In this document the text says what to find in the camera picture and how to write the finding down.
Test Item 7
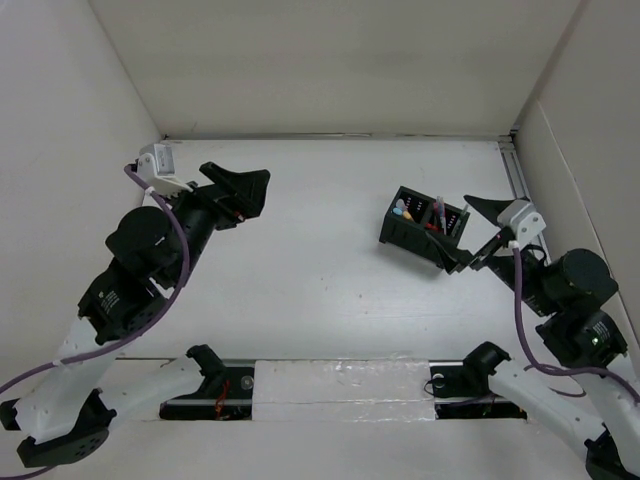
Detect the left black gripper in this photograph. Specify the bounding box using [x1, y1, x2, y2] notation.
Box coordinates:
[160, 161, 273, 286]

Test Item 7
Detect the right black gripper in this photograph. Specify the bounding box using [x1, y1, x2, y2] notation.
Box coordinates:
[425, 191, 558, 315]

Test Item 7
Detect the blue gel pen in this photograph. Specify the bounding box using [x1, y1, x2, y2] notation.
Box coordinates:
[440, 197, 447, 226]

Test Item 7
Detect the dark red gel pen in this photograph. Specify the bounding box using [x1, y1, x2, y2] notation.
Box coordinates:
[434, 196, 442, 228]

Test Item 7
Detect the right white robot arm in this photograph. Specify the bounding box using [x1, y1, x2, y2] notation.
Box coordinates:
[424, 195, 639, 479]

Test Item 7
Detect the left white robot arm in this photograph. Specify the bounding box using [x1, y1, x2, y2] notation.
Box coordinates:
[1, 162, 270, 478]

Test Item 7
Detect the black two-slot pen holder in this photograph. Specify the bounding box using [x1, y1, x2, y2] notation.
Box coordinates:
[379, 186, 470, 270]

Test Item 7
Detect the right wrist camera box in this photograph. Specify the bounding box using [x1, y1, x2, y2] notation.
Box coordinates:
[497, 199, 546, 248]

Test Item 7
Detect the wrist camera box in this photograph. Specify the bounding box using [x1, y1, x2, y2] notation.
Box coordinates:
[497, 199, 546, 248]
[134, 143, 193, 197]

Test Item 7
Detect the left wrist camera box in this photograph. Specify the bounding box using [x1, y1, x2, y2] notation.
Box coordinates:
[134, 143, 193, 197]

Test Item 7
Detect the aluminium rail right side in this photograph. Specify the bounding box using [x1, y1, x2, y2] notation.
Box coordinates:
[498, 136, 549, 260]

